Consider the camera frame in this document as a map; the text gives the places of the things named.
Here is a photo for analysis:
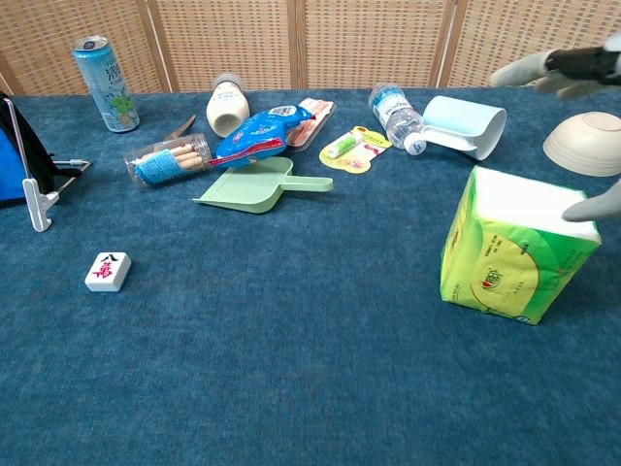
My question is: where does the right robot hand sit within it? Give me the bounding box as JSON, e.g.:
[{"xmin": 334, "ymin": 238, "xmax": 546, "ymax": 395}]
[{"xmin": 489, "ymin": 46, "xmax": 621, "ymax": 223}]

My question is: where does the green tissue pack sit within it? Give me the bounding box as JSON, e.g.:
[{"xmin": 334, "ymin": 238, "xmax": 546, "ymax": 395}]
[{"xmin": 439, "ymin": 164, "xmax": 603, "ymax": 326}]

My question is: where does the beige bowl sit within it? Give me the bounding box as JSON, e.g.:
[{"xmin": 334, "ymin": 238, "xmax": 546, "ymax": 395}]
[{"xmin": 541, "ymin": 111, "xmax": 621, "ymax": 177}]

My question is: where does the white and blue scoop cup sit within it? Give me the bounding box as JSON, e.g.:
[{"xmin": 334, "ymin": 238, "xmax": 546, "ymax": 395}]
[{"xmin": 419, "ymin": 94, "xmax": 507, "ymax": 162}]

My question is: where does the clear water bottle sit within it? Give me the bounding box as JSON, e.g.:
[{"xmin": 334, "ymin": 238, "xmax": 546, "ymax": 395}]
[{"xmin": 367, "ymin": 82, "xmax": 428, "ymax": 157}]

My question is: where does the lip balm blister card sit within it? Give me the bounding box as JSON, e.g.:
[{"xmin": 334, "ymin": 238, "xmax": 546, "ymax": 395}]
[{"xmin": 318, "ymin": 125, "xmax": 393, "ymax": 175}]

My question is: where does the pink clear package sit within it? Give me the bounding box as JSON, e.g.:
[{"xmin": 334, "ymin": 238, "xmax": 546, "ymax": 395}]
[{"xmin": 285, "ymin": 96, "xmax": 338, "ymax": 152}]

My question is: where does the blue snack bag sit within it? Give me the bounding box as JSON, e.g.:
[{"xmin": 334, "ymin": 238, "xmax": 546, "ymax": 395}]
[{"xmin": 208, "ymin": 104, "xmax": 315, "ymax": 170}]

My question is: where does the woven folding screen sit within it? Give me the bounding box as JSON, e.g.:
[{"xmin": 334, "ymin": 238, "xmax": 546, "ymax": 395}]
[{"xmin": 0, "ymin": 0, "xmax": 621, "ymax": 96}]

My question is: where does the green plastic dustpan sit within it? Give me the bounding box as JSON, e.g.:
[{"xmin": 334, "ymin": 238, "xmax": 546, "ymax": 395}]
[{"xmin": 192, "ymin": 155, "xmax": 335, "ymax": 215}]

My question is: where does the cream lotion bottle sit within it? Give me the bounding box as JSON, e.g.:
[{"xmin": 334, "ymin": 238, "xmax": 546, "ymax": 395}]
[{"xmin": 206, "ymin": 72, "xmax": 251, "ymax": 139}]

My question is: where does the blue felt table cover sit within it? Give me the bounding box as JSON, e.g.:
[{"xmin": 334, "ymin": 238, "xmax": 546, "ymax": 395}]
[{"xmin": 0, "ymin": 85, "xmax": 621, "ymax": 466}]

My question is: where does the metal spoon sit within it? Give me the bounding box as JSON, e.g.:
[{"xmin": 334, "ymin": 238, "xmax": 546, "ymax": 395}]
[{"xmin": 164, "ymin": 114, "xmax": 198, "ymax": 142}]

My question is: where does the clear tube of sticks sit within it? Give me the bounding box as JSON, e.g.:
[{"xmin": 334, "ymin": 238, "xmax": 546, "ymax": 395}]
[{"xmin": 122, "ymin": 132, "xmax": 214, "ymax": 191}]

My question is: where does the light blue drink can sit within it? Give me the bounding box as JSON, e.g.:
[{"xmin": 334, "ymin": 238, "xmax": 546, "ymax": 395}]
[{"xmin": 72, "ymin": 34, "xmax": 141, "ymax": 134}]

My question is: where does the white mahjong tile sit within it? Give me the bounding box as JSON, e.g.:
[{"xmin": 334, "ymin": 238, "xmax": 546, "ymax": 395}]
[{"xmin": 83, "ymin": 251, "xmax": 133, "ymax": 293}]

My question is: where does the white metal stand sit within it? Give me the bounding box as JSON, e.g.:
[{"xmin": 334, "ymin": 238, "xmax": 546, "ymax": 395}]
[{"xmin": 2, "ymin": 95, "xmax": 92, "ymax": 233}]

